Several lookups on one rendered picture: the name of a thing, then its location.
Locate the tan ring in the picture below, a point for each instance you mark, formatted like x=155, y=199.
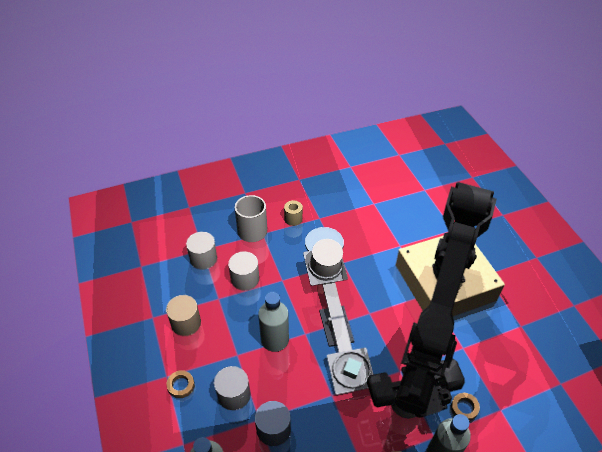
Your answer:
x=180, y=393
x=465, y=397

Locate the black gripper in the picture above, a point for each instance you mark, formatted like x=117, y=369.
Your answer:
x=383, y=391

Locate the grey bottle with blue cap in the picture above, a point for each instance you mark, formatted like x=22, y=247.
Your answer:
x=452, y=435
x=273, y=323

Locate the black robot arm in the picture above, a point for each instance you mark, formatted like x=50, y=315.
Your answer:
x=432, y=337

